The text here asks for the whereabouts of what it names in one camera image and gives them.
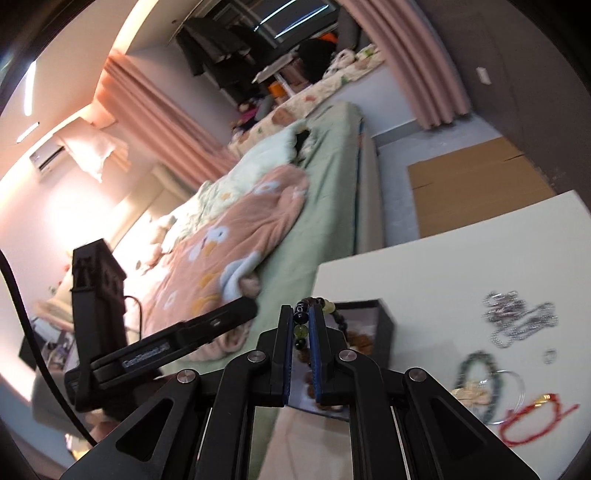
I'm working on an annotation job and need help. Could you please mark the white air conditioner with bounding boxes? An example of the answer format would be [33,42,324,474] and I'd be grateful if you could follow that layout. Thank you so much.
[28,142,68,174]

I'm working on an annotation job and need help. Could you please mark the red string bracelet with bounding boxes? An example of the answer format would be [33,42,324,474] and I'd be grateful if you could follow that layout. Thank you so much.
[501,392,581,448]

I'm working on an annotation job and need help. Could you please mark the black bag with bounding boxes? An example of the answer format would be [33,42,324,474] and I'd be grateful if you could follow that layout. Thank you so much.
[299,37,343,85]

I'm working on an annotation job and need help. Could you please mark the beige bed headboard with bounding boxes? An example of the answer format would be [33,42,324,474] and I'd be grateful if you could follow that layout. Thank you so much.
[108,164,197,259]

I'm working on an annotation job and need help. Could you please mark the mixed bead bracelet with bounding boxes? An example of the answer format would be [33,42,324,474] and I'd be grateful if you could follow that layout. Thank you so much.
[294,298,352,365]

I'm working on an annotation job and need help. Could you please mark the dark hanging clothes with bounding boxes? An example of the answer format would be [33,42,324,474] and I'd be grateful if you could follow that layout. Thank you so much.
[175,16,260,89]

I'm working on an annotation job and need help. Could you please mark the light green quilt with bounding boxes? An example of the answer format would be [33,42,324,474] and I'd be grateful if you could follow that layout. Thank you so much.
[157,122,315,259]

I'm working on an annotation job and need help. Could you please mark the grey pillow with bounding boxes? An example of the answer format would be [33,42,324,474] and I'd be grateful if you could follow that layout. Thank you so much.
[337,7,376,51]

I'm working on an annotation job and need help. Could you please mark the green bead bracelet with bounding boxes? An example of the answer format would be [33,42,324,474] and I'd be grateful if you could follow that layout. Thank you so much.
[455,352,502,407]

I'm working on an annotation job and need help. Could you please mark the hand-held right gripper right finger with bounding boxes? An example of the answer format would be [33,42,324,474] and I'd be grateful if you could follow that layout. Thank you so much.
[308,305,541,480]

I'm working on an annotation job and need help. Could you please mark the pink duck print blanket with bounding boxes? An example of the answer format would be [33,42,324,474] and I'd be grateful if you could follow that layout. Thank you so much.
[139,166,310,365]

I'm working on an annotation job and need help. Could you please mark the bed with green sheet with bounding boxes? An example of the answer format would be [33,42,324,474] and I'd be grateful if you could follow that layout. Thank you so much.
[28,99,387,480]

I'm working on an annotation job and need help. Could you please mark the pink curtain beside air conditioner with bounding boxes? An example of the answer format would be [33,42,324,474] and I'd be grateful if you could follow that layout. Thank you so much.
[99,51,242,195]

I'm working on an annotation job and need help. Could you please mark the clear bangle bracelet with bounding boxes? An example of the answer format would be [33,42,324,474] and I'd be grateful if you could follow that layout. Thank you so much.
[480,369,527,425]

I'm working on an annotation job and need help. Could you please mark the dark pink plush toy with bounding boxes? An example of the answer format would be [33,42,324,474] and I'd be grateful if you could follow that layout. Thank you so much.
[233,97,273,136]

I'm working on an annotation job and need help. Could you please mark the beige flower hair clip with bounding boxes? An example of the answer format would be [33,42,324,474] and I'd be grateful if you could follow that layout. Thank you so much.
[452,381,490,408]

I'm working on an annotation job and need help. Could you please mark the black jewelry box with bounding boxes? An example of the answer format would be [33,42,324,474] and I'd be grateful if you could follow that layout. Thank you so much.
[295,299,396,412]

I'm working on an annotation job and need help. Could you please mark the white low table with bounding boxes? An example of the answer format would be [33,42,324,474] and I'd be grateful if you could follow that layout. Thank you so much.
[265,189,591,480]

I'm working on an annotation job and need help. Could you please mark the small white folding table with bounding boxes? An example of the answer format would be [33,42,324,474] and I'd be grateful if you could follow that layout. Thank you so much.
[252,53,302,100]

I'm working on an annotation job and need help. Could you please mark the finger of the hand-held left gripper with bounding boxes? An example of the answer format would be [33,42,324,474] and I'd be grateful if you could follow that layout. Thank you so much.
[173,296,258,348]

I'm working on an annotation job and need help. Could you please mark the silver chain necklace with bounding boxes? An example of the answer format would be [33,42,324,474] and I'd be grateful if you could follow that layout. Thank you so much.
[482,291,558,348]

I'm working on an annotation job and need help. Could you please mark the bear print window seat cushion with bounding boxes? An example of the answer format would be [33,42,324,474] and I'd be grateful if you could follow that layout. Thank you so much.
[228,46,387,148]

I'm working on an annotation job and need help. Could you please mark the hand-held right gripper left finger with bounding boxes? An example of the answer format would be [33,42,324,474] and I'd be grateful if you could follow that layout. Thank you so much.
[60,304,297,480]

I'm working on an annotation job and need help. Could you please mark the beige hanging cloth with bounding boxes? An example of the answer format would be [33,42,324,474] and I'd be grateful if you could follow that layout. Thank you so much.
[60,117,130,184]

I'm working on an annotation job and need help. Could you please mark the white plush toy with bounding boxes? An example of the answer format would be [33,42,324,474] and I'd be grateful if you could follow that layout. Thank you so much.
[325,48,357,77]

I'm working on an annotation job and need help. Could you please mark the pink curtain beside dark wall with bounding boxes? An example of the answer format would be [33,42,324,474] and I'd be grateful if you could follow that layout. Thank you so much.
[339,0,474,131]

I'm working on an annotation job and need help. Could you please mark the window with dark frame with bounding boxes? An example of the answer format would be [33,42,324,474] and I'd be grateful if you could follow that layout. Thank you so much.
[249,0,343,48]

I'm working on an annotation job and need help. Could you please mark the pale pink plush toy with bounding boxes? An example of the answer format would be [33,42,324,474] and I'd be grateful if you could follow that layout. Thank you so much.
[139,222,177,274]

